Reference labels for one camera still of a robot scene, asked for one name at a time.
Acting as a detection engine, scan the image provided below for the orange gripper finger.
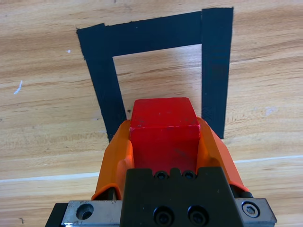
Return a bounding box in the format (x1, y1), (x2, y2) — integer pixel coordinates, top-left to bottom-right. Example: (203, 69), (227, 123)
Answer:
(91, 119), (135, 201)
(195, 117), (250, 192)

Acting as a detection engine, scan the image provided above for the red wooden block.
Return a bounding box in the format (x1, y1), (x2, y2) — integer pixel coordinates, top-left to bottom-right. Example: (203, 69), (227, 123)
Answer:
(129, 96), (201, 175)

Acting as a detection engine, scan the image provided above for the black tape square outline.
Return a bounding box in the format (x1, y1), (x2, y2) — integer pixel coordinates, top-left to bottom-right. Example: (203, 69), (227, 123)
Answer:
(76, 7), (234, 143)

